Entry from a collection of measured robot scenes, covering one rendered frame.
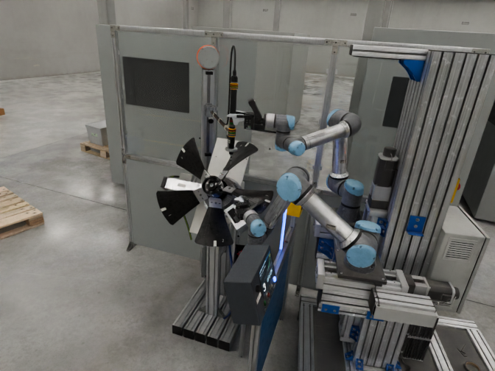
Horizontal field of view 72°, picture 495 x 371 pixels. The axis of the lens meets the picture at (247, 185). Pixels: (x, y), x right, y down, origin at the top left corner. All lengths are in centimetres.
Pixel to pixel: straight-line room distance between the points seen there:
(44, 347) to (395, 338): 229
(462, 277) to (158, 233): 249
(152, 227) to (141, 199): 30
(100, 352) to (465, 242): 233
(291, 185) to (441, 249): 85
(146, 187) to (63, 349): 140
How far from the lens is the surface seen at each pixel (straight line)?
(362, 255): 155
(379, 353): 242
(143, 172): 322
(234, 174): 231
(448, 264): 201
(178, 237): 333
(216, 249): 239
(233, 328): 271
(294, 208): 222
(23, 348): 299
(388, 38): 422
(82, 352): 282
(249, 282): 123
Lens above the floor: 204
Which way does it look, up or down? 24 degrees down
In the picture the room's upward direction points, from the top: 4 degrees clockwise
